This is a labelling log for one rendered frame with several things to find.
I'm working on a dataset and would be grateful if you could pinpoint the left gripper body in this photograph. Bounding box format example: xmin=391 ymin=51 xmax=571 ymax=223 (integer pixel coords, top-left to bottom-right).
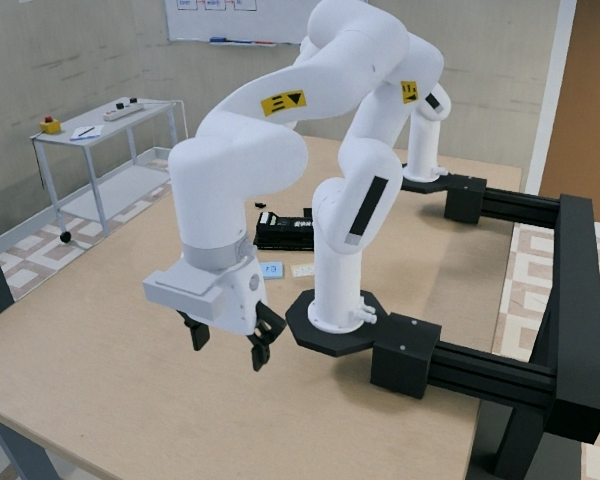
xmin=187 ymin=255 xmax=268 ymax=335

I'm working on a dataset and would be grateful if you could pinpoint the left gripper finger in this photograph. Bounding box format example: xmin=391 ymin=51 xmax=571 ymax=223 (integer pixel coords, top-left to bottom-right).
xmin=245 ymin=300 xmax=288 ymax=372
xmin=176 ymin=310 xmax=210 ymax=352

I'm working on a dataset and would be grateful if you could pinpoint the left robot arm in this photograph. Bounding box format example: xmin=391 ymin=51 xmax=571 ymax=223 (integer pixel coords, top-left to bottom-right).
xmin=142 ymin=0 xmax=444 ymax=333

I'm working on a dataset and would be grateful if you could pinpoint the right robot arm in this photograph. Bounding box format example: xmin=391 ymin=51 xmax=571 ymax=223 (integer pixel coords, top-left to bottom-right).
xmin=293 ymin=36 xmax=451 ymax=182

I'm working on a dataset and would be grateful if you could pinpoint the black telephone handset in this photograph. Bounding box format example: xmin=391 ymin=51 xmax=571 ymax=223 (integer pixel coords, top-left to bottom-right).
xmin=258 ymin=225 xmax=314 ymax=240

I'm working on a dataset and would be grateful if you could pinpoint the light blue sticky note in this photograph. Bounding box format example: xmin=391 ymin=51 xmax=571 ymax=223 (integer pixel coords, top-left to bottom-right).
xmin=259 ymin=262 xmax=282 ymax=279

